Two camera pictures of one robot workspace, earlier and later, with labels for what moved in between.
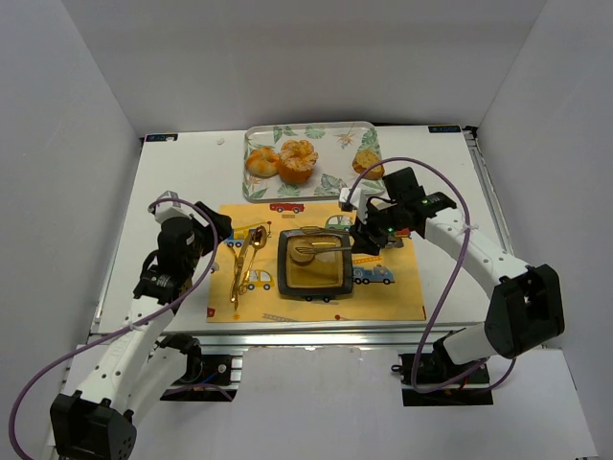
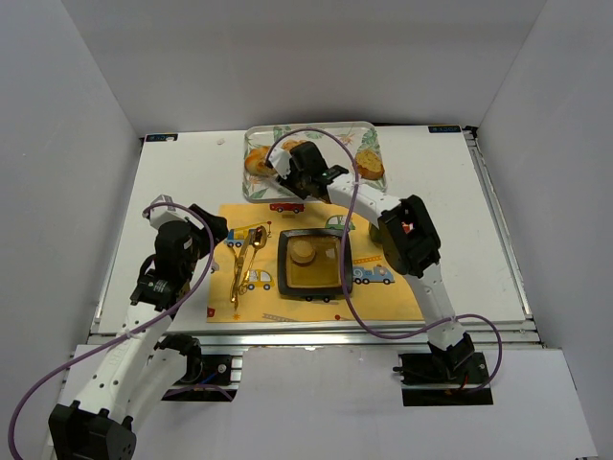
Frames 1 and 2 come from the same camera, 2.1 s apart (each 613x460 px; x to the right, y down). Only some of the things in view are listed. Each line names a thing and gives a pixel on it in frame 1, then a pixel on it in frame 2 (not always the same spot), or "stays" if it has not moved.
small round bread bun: x=301 y=259 stays
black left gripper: x=211 y=225 stays
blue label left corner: x=162 y=137 stays
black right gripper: x=366 y=230 to x=297 y=183
